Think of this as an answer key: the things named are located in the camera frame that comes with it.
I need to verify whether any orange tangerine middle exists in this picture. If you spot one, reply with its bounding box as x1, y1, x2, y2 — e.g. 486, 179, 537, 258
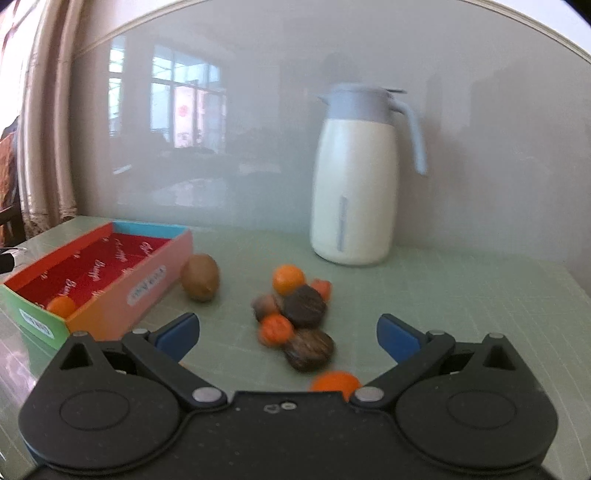
257, 314, 294, 348

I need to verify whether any orange tangerine in box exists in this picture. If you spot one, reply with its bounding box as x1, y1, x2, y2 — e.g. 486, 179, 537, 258
46, 295, 77, 319

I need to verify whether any dark walnut upper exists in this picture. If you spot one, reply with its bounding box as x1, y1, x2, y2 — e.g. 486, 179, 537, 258
283, 285, 328, 329

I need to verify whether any colourful cardboard box red inside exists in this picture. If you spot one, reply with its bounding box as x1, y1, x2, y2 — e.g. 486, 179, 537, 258
1, 221, 193, 349

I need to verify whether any small orange tangerine right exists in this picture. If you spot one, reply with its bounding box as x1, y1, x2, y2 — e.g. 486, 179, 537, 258
310, 278, 332, 303

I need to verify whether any brown nut left of pile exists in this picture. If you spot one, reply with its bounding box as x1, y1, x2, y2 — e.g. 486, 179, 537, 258
250, 294, 283, 322

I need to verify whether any orange tangerine nearest gripper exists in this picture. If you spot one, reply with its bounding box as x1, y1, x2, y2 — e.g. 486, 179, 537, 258
310, 371, 362, 401

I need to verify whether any dark walnut lower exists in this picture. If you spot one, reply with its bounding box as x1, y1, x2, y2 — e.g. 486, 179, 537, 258
283, 329, 335, 373

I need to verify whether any white thermos jug blue lid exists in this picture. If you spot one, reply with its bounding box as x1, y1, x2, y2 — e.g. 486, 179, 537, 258
310, 83, 428, 266

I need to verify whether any dark walnut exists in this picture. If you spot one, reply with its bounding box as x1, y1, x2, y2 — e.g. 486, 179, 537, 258
283, 329, 335, 373
283, 285, 328, 329

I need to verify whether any orange tangerine top of pile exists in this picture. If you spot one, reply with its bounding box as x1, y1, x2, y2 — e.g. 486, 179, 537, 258
273, 264, 305, 297

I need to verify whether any beige lace curtain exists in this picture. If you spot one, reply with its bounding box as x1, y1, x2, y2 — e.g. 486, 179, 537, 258
1, 1, 83, 242

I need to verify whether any brown kiwi fruit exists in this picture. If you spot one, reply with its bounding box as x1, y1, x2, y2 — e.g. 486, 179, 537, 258
180, 254, 221, 302

